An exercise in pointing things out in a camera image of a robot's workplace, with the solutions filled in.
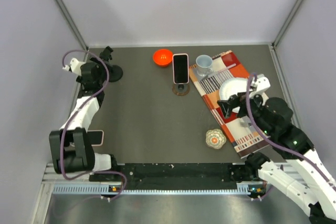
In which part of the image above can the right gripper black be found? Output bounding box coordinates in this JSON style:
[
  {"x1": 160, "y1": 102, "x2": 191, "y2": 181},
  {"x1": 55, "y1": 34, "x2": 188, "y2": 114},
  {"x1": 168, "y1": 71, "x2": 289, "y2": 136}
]
[{"x1": 217, "y1": 87, "x2": 273, "y2": 135}]

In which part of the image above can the black round-base phone stand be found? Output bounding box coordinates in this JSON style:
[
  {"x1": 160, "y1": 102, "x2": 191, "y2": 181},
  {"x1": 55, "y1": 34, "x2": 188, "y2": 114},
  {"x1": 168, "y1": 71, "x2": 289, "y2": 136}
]
[{"x1": 99, "y1": 46, "x2": 123, "y2": 82}]

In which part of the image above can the phone with pink case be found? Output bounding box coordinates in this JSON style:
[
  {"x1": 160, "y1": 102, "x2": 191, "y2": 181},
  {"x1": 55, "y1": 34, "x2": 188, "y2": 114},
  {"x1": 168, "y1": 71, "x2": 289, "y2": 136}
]
[{"x1": 172, "y1": 54, "x2": 189, "y2": 84}]

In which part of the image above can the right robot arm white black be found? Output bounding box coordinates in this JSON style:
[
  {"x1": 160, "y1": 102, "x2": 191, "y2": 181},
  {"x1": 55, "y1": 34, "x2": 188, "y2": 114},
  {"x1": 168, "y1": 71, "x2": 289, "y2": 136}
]
[{"x1": 217, "y1": 94, "x2": 335, "y2": 223}]

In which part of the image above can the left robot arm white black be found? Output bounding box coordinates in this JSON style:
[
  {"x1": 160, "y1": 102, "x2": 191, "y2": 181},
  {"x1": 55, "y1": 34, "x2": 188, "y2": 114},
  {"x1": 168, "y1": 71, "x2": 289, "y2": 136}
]
[{"x1": 49, "y1": 58, "x2": 119, "y2": 180}]

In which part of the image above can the grey phone stand copper base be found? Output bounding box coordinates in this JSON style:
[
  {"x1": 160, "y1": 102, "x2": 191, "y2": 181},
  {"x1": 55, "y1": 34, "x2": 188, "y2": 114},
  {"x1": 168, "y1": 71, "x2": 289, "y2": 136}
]
[{"x1": 172, "y1": 83, "x2": 190, "y2": 96}]

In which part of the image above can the white paper plate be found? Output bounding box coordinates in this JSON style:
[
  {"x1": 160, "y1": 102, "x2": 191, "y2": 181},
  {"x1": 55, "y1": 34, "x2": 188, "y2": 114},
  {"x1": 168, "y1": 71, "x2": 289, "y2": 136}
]
[{"x1": 219, "y1": 78, "x2": 248, "y2": 100}]

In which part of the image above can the floral patterned small dish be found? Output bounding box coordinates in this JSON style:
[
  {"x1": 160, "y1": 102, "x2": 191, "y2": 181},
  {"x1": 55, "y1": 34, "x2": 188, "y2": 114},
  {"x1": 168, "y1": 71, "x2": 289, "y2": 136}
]
[{"x1": 205, "y1": 129, "x2": 227, "y2": 150}]

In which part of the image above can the patterned orange placemat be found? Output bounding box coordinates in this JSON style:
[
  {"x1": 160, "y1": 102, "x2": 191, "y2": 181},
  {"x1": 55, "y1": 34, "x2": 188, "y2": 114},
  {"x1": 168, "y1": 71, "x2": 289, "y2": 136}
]
[{"x1": 189, "y1": 50, "x2": 268, "y2": 158}]

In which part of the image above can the pink plastic utensil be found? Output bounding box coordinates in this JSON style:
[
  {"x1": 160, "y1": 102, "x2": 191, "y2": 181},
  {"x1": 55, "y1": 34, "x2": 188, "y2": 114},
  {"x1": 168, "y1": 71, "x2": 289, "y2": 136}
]
[{"x1": 209, "y1": 63, "x2": 237, "y2": 77}]

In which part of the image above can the light blue mug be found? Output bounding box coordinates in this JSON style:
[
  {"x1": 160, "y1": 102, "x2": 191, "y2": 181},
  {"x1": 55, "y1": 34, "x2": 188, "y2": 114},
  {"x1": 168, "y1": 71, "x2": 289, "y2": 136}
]
[{"x1": 196, "y1": 55, "x2": 213, "y2": 77}]

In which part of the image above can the orange plastic bowl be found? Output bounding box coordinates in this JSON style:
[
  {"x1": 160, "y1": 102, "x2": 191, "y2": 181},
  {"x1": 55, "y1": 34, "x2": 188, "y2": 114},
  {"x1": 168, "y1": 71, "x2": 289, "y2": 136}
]
[{"x1": 153, "y1": 49, "x2": 173, "y2": 67}]

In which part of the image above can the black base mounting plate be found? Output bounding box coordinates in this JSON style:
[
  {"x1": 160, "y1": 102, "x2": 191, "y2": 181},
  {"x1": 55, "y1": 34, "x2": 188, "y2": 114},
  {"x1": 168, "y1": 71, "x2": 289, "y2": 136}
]
[{"x1": 89, "y1": 163, "x2": 253, "y2": 190}]

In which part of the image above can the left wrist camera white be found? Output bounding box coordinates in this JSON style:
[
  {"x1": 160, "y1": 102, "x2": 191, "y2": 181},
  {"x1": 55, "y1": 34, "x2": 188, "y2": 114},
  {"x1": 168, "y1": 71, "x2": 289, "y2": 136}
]
[{"x1": 62, "y1": 58, "x2": 85, "y2": 76}]

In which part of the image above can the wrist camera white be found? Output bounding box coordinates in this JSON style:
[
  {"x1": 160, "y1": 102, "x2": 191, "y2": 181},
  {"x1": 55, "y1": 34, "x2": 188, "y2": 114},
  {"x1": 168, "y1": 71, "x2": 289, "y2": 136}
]
[
  {"x1": 62, "y1": 58, "x2": 85, "y2": 76},
  {"x1": 249, "y1": 77, "x2": 270, "y2": 98}
]

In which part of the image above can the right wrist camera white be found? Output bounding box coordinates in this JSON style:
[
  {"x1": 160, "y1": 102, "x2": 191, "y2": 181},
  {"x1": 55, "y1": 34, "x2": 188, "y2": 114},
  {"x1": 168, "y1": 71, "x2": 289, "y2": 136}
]
[{"x1": 249, "y1": 77, "x2": 270, "y2": 98}]

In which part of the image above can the grey slotted cable duct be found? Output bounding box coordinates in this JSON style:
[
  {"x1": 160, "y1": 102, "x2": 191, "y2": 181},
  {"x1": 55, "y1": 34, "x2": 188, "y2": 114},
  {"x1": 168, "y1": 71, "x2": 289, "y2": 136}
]
[{"x1": 52, "y1": 184, "x2": 264, "y2": 196}]

